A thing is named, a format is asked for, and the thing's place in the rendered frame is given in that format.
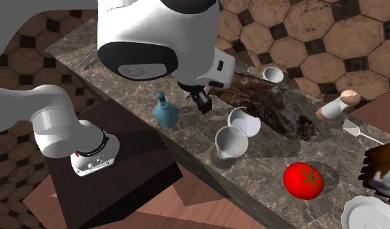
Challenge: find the teal spray bottle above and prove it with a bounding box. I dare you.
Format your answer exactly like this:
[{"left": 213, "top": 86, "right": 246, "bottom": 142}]
[{"left": 153, "top": 91, "right": 181, "bottom": 129}]

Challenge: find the white bowl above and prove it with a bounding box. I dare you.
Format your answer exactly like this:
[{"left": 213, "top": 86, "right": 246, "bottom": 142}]
[{"left": 227, "top": 107, "right": 262, "bottom": 138}]

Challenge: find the white spouted cup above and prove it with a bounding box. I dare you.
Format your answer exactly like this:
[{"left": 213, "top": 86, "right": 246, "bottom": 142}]
[{"left": 214, "top": 125, "right": 250, "bottom": 160}]

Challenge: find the dark brown mottled lump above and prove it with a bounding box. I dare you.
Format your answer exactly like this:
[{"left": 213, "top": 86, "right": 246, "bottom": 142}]
[{"left": 210, "top": 72, "right": 320, "bottom": 142}]

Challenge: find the small white cup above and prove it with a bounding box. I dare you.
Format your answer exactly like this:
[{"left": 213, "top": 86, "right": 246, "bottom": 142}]
[{"left": 261, "top": 66, "right": 285, "bottom": 84}]

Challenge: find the dark robot stand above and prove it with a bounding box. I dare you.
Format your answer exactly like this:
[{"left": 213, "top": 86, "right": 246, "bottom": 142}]
[{"left": 44, "top": 98, "right": 184, "bottom": 229}]

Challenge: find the silver knife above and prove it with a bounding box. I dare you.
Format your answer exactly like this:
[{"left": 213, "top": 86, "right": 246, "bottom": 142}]
[{"left": 77, "top": 48, "right": 99, "bottom": 70}]

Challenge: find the red tomato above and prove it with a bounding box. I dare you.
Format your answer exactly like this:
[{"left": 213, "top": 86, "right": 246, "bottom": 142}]
[{"left": 282, "top": 161, "right": 325, "bottom": 201}]

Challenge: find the white and tan pepper mill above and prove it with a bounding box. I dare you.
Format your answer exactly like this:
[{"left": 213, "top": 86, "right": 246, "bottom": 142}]
[{"left": 315, "top": 89, "right": 362, "bottom": 122}]

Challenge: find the white spatula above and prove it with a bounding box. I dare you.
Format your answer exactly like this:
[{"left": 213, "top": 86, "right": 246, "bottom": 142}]
[{"left": 341, "top": 118, "right": 386, "bottom": 145}]

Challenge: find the brown wooden rack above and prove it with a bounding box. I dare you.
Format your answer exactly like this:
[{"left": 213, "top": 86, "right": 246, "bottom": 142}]
[{"left": 357, "top": 142, "right": 390, "bottom": 204}]

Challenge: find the white plate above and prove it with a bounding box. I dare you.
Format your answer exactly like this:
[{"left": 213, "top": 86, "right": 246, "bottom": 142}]
[{"left": 340, "top": 195, "right": 390, "bottom": 229}]

